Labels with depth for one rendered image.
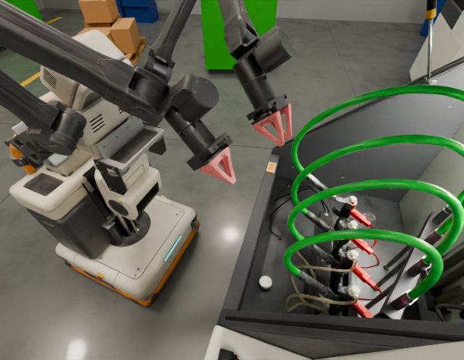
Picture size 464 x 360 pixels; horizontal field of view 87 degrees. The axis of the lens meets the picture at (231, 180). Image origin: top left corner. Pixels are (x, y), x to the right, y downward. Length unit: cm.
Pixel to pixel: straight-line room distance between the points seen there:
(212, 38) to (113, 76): 341
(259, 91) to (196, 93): 17
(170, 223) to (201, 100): 127
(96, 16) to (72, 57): 444
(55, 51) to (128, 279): 124
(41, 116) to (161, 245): 105
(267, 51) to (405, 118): 54
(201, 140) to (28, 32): 30
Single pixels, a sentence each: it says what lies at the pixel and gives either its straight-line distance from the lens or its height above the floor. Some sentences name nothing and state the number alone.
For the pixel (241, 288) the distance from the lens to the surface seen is 71.
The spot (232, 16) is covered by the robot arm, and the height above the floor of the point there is 146.
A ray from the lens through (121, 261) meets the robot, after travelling 160.
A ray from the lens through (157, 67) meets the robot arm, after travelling 98.
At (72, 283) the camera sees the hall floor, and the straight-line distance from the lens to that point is 201.
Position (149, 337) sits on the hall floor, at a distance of 171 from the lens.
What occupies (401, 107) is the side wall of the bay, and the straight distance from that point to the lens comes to 92.
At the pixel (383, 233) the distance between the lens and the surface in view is 41.
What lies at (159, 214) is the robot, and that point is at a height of 28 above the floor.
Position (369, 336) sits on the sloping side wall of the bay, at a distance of 49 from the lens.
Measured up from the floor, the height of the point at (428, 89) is 142.
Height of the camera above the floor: 162
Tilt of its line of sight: 47 degrees down
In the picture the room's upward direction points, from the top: straight up
